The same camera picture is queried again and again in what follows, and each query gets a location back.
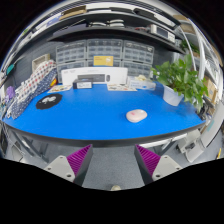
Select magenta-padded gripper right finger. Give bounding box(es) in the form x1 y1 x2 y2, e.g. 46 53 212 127
133 143 184 186

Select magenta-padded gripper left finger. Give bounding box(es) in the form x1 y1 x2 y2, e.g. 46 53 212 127
43 143 95 187

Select pink computer mouse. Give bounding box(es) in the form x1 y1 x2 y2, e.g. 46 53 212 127
125 108 148 124

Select black round mouse pad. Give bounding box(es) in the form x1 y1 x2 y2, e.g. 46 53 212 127
35 93 63 111

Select colourful sticker sheet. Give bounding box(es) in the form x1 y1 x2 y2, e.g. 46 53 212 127
47 83 73 94
106 83 138 92

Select small dark blue box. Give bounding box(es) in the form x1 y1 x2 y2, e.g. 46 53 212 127
72 78 93 90

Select white blue tissue box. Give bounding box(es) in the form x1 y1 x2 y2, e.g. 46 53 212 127
127 75 157 91

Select small purple toy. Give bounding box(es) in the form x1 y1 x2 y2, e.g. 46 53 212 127
5 85 16 101

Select green plant in white pot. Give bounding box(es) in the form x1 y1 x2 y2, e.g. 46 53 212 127
150 53 209 113

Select red blue checkered cloth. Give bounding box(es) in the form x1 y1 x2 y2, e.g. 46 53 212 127
6 59 57 114

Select long white keyboard box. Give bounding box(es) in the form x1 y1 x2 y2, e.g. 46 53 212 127
60 66 129 86

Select beige storage basket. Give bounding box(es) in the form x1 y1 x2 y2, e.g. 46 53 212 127
31 53 52 72

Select teal hanging tool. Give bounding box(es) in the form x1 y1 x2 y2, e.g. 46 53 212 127
5 63 16 76

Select yellow and blue box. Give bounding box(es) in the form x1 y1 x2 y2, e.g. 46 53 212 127
93 55 115 67

